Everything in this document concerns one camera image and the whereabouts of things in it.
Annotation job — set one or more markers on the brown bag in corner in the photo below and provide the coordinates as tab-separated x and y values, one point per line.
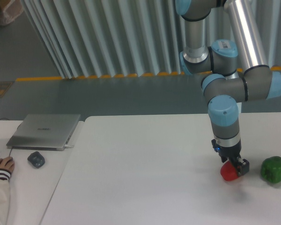
9	11

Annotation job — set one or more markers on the dark grey 3D mouse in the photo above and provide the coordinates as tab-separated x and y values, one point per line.
36	159

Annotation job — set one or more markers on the silver closed laptop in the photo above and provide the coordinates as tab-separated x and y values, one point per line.
44	132

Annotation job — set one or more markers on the red bell pepper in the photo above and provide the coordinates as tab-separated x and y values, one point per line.
228	172

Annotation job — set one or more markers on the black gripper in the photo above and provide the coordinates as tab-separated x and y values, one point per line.
232	154

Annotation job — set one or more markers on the white folding partition screen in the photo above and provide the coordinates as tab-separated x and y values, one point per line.
123	37

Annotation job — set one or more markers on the person's hand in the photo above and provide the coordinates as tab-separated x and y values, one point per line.
7	167

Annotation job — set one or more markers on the green bell pepper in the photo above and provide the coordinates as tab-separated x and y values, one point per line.
271	169

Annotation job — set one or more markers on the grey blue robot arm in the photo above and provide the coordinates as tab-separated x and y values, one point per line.
238	70

